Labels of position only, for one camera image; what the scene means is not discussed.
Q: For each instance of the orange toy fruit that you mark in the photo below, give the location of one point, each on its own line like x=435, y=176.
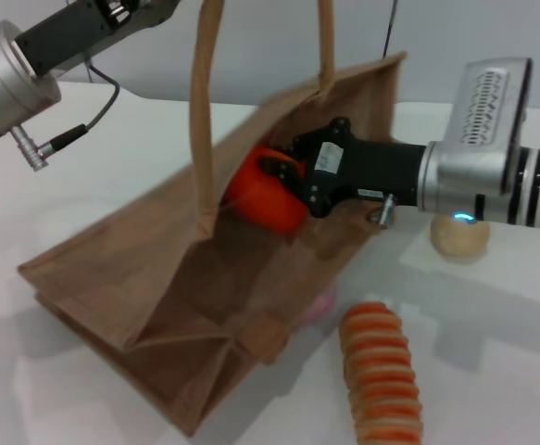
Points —
x=262, y=199

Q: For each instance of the orange striped toy bread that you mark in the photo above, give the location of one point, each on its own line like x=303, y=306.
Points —
x=380, y=375

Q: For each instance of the pink toy peach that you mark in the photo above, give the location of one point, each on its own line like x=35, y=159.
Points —
x=321, y=308

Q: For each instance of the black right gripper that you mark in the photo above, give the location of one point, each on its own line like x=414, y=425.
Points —
x=367, y=169

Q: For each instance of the beige round toy fruit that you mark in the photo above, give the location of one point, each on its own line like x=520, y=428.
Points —
x=459, y=241

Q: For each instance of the brown jute handbag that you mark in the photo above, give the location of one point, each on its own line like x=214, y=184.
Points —
x=195, y=296

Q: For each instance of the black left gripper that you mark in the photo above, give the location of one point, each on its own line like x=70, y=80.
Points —
x=70, y=28

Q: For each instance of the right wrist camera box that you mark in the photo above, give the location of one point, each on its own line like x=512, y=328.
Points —
x=487, y=116

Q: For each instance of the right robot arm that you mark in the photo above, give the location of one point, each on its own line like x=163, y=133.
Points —
x=529, y=190

